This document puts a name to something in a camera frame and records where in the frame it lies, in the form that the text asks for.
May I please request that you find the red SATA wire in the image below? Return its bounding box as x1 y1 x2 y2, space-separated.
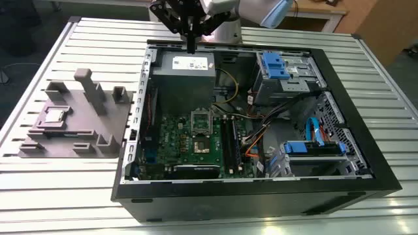
315 124 331 144

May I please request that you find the CPU socket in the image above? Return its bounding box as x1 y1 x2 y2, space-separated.
192 141 214 154

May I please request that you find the hard disk in blue carrier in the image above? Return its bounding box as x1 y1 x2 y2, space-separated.
283 141 347 157

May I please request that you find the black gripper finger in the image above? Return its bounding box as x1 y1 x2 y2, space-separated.
150 0 194 54
191 11 230 54

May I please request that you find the green motherboard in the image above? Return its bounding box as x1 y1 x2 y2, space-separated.
132 114 258 179

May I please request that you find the silver drive cage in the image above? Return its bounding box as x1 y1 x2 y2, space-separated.
254 50 327 106

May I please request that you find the blue plastic drive bracket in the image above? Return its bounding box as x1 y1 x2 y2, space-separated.
263 52 291 80

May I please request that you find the thin red wire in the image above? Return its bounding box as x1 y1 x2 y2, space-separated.
140 88 155 142

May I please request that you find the silver disk bay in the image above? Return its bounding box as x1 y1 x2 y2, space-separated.
266 141 373 178

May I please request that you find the black graphics card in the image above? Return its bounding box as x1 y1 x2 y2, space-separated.
164 163 222 180

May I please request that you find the wooden cabinet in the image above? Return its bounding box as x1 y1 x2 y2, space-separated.
334 0 418 67

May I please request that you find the black cable bundle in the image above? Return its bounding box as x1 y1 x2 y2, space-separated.
243 92 327 145

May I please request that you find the wooden desk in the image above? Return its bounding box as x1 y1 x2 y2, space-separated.
148 0 350 32

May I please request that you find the black PC case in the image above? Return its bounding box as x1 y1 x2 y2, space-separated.
111 39 403 223

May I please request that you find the RAM slot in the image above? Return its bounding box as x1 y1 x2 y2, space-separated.
226 116 234 172
220 116 228 172

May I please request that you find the metal socket cover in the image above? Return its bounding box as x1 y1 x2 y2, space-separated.
190 108 215 137

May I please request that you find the grey wire bundle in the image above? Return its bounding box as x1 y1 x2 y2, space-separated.
222 111 262 120

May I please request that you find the silver CPU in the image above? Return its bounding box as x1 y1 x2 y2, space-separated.
44 110 64 123

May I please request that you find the orange wire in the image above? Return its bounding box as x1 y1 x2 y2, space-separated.
243 137 262 157

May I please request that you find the green RAM stick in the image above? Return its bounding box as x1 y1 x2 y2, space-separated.
41 132 81 138

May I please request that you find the yellow wire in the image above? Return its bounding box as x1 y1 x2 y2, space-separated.
211 68 239 106

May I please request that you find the grey power supply unit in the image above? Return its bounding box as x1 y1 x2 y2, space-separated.
150 51 216 116

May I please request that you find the blue SATA wire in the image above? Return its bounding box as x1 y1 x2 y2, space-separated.
306 117 327 146

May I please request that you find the grey parts rack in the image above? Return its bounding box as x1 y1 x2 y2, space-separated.
17 68 136 159

